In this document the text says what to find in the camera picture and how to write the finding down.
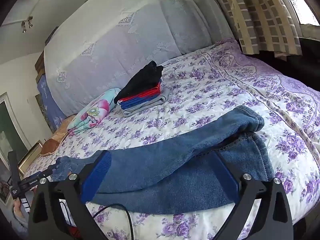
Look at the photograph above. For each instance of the folded teal pink floral blanket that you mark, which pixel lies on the folded teal pink floral blanket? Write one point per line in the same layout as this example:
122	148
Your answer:
92	112

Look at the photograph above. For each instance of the ceiling spotlight fixture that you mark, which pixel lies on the ceiling spotlight fixture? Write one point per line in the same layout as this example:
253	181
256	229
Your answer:
27	24

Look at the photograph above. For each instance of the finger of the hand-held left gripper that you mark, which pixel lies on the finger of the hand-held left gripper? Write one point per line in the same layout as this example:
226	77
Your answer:
48	172

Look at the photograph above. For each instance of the blue denim pants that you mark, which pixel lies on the blue denim pants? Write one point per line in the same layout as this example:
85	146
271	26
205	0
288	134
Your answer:
175	160

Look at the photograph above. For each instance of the wooden picture frame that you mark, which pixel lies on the wooden picture frame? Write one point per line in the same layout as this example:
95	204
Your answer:
30	157

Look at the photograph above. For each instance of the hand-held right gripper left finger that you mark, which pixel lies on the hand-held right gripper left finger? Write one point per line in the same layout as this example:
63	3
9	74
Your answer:
96	177

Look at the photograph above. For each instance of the brown cushion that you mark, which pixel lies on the brown cushion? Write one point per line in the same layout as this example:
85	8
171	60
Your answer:
50	147

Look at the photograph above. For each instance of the folded grey garment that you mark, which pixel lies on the folded grey garment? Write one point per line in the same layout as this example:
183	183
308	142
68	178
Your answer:
152	103

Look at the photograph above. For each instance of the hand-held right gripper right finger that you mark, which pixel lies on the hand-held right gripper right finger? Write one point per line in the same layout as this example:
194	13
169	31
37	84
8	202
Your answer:
226	177

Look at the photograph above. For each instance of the tan cushion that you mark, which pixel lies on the tan cushion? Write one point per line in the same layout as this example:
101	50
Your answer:
63	130

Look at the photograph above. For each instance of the purple floral bedspread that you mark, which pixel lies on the purple floral bedspread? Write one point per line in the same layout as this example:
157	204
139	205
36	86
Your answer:
200	92

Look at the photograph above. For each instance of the checkered beige curtain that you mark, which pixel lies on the checkered beige curtain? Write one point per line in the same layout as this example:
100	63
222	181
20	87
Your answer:
260	15

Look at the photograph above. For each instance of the folded blue garment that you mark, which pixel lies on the folded blue garment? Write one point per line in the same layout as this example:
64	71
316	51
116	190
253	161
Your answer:
136	102

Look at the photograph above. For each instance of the stack of folded clothes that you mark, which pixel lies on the stack of folded clothes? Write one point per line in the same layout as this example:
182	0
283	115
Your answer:
142	77

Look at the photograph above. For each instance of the blue printed mattress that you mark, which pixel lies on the blue printed mattress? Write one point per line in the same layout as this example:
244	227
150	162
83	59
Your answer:
48	102

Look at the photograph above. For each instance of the red cloth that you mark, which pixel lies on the red cloth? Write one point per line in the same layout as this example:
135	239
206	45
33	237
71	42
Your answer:
73	232

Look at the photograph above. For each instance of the person's left forearm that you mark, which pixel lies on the person's left forearm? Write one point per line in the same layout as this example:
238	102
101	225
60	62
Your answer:
20	212

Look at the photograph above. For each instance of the white lace curtain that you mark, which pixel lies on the white lace curtain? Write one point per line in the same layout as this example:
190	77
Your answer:
297	2

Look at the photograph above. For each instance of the folded red garment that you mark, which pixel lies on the folded red garment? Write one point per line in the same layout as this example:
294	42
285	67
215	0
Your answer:
147	93

